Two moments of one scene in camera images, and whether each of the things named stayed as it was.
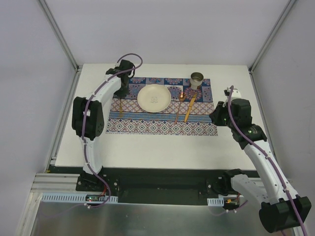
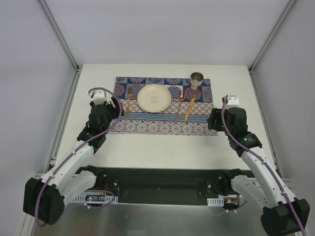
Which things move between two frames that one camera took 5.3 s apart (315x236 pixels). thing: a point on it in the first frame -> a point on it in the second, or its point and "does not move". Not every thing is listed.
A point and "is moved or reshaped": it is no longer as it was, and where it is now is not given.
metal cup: (196, 79) does not move
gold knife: (190, 105) does not move
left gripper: (124, 88) -> (108, 108)
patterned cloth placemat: (191, 111) does not move
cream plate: (154, 98) does not move
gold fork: (120, 109) is moved or reshaped
